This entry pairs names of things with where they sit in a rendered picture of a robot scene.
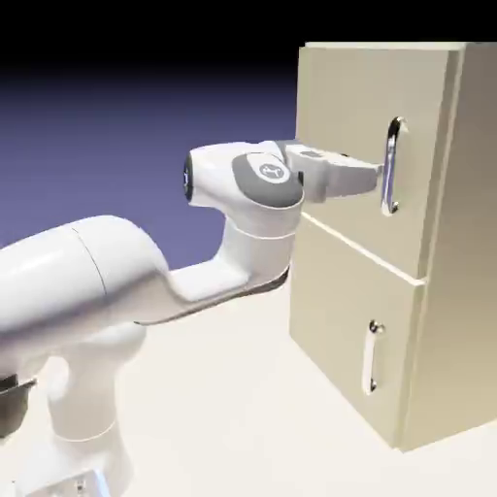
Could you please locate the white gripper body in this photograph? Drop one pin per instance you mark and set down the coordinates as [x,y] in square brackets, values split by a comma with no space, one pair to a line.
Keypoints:
[341,178]

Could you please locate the beige cabinet door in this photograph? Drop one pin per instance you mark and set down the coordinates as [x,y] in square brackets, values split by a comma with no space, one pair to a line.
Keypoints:
[349,97]
[341,318]

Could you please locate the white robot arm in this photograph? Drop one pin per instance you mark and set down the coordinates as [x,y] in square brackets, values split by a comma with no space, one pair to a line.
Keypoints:
[116,268]

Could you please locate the beige cabinet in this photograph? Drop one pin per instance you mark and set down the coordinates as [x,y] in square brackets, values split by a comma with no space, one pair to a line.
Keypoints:
[454,252]

